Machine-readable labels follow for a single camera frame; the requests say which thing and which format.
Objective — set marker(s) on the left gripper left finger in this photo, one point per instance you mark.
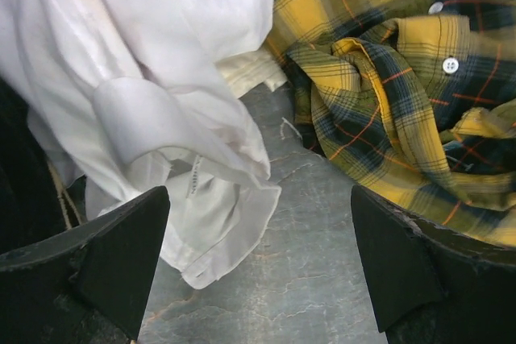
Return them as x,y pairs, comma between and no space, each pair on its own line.
89,284

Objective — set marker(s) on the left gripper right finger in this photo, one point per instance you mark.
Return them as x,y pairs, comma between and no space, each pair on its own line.
429,284

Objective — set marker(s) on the yellow plaid shirt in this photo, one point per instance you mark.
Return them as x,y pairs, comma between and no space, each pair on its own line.
412,99

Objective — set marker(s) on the white shirt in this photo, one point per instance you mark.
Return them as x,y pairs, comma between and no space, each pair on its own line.
128,94

